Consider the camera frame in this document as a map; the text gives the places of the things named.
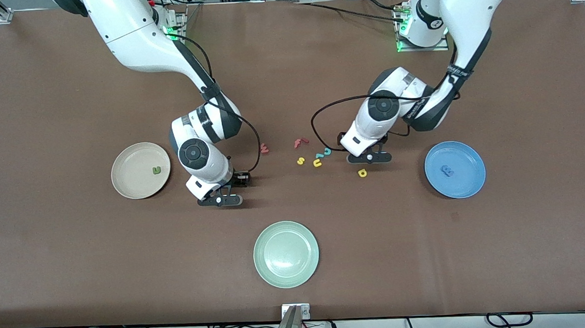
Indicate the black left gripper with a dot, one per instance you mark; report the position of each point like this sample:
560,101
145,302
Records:
339,138

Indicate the green foam letter u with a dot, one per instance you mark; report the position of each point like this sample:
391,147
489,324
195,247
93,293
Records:
156,169

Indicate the blue foam letter E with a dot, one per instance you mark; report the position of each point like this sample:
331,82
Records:
447,171

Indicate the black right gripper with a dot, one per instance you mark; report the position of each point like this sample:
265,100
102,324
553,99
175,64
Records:
237,179

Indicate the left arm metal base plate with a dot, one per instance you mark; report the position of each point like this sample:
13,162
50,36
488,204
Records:
416,49

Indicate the silver camera mount plate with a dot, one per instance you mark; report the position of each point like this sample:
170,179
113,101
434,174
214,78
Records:
305,311

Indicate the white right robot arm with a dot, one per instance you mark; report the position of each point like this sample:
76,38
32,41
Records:
130,37

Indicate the beige round plate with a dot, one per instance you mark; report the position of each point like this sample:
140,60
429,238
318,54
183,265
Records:
138,177

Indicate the yellow foam letter u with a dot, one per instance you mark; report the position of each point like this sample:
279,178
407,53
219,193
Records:
317,163

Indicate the yellow foam letter s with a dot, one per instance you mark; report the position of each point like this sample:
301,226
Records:
300,160

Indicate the yellow foam letter d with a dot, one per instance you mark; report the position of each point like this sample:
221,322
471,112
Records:
362,173

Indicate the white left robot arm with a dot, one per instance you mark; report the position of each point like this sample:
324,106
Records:
464,5

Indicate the pale green round plate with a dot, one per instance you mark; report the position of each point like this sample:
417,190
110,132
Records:
286,254

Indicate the red foam letter w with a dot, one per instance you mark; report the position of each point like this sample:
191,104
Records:
264,148

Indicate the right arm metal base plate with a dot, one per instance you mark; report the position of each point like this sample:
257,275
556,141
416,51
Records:
179,20

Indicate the red foam letter f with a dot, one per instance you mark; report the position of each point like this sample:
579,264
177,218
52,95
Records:
297,143

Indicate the blue round plate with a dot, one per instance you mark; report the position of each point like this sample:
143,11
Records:
461,180

